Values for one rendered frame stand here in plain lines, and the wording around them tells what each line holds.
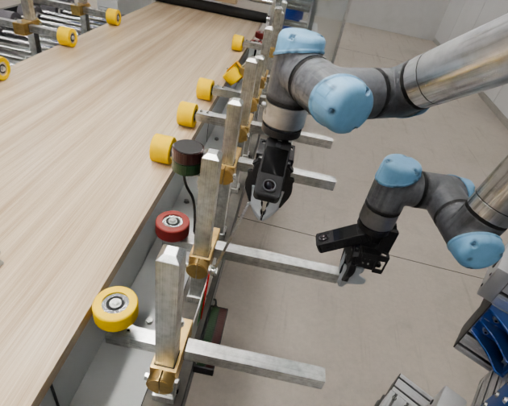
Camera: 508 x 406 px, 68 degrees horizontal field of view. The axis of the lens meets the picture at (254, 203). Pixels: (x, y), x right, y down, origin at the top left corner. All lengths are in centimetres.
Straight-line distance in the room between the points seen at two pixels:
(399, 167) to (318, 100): 28
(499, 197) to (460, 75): 23
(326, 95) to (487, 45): 18
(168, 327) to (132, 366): 36
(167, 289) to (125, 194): 46
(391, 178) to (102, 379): 76
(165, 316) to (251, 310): 128
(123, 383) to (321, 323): 117
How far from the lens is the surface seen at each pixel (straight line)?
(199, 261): 86
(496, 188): 69
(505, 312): 103
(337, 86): 52
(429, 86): 57
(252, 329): 183
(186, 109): 128
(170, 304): 60
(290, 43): 60
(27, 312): 78
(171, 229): 88
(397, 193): 76
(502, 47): 51
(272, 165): 64
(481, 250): 71
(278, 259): 91
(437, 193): 79
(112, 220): 92
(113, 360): 102
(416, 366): 202
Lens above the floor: 150
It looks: 37 degrees down
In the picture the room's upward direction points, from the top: 12 degrees clockwise
